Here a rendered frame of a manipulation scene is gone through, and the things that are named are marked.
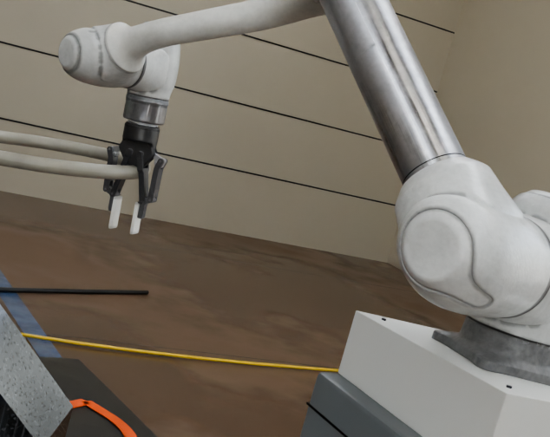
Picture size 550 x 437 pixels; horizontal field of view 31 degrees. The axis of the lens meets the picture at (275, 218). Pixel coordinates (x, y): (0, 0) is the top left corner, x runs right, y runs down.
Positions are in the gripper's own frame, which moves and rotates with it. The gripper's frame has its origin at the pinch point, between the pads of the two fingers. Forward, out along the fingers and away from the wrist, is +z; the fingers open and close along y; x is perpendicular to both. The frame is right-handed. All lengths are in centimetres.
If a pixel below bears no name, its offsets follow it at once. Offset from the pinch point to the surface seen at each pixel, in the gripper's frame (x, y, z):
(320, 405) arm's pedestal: 41, -58, 15
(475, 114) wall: -606, -3, -35
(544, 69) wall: -563, -48, -77
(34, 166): 21.5, 11.5, -9.1
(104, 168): 11.1, 1.5, -10.5
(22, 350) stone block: 53, -10, 16
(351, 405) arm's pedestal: 46, -64, 11
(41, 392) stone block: 51, -14, 23
